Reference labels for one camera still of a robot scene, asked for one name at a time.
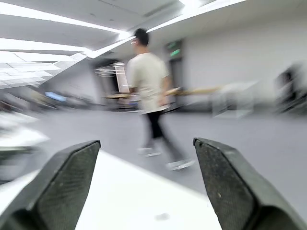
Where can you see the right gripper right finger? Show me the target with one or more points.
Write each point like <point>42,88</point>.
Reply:
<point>230,189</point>

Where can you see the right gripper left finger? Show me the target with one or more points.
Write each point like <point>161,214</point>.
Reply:
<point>60,189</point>

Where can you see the person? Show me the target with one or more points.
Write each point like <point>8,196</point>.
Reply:
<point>150,95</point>

